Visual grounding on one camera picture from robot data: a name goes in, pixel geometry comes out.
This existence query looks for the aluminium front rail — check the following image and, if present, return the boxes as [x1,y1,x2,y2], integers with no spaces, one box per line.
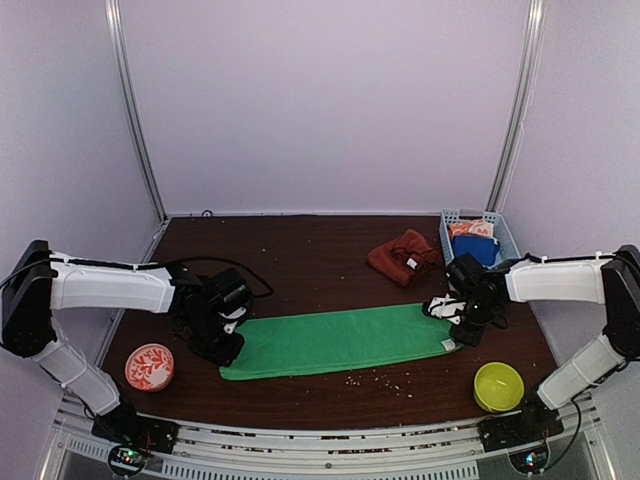
[49,394,601,480]

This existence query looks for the blue folded towel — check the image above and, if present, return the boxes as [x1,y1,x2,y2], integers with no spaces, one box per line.
[451,235,500,266]

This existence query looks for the aluminium frame post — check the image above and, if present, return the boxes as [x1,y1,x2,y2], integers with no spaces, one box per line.
[485,0,546,212]
[105,0,168,223]

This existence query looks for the light blue perforated basket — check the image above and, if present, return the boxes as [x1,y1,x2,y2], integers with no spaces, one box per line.
[439,209,520,267]

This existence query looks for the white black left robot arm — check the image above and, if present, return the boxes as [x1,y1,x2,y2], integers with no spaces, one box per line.
[1,240,477,444]

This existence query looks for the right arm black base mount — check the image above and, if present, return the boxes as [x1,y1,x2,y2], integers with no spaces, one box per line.
[477,397,564,452]

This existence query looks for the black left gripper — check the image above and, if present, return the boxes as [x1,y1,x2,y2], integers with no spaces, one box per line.
[182,311,245,366]

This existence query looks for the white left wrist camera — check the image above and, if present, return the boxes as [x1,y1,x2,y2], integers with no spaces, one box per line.
[218,307,249,335]

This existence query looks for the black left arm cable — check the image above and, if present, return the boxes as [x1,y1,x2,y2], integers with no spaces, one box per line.
[169,255,275,299]

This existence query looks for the red white patterned plate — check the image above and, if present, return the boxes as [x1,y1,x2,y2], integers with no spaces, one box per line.
[124,343,175,393]

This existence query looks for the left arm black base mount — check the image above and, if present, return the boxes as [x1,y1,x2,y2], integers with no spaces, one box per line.
[91,397,179,454]

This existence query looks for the yellow-green bowl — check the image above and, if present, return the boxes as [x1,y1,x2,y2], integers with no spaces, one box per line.
[473,362,524,413]

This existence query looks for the right aluminium frame post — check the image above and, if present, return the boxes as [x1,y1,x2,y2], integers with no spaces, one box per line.
[485,0,546,212]

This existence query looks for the dark red towel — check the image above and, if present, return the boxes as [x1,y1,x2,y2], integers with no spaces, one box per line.
[365,229,443,287]

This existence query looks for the orange white patterned cloth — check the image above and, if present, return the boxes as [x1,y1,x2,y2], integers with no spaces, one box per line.
[447,218,494,239]

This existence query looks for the green microfibre towel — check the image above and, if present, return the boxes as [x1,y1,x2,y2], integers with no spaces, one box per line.
[219,304,460,381]

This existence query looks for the left aluminium frame post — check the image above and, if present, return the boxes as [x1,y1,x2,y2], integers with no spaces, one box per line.
[105,0,168,223]

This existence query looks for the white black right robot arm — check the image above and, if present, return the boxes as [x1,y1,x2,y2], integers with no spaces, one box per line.
[446,245,639,442]

